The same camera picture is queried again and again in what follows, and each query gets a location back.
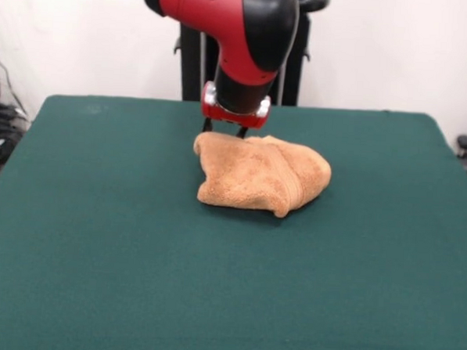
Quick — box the grey cable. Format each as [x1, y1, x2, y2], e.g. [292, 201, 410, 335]
[0, 47, 34, 118]

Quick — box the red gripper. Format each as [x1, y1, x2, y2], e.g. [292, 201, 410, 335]
[199, 81, 274, 141]

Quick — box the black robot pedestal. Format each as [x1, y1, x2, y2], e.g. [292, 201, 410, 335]
[170, 0, 330, 109]

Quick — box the orange terry towel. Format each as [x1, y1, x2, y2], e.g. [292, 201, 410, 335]
[189, 130, 334, 220]

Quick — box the dark green table cloth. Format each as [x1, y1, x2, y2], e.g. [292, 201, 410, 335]
[0, 89, 467, 350]

